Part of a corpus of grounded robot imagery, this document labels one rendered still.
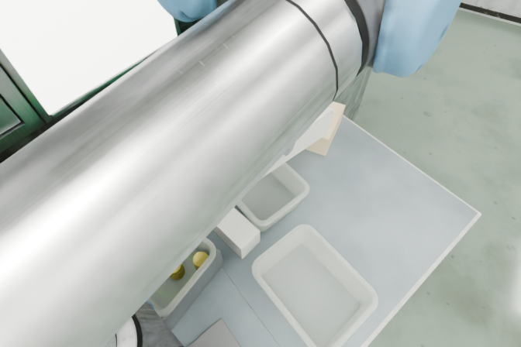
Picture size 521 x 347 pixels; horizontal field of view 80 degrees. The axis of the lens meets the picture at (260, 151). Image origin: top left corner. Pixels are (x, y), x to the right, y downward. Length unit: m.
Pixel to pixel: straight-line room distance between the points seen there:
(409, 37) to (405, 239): 0.73
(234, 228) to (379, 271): 0.35
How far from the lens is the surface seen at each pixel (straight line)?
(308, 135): 0.55
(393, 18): 0.18
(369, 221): 0.87
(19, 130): 0.83
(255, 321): 0.75
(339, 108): 1.00
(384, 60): 0.19
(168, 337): 0.56
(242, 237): 0.74
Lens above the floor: 1.48
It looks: 51 degrees down
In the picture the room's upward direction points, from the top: straight up
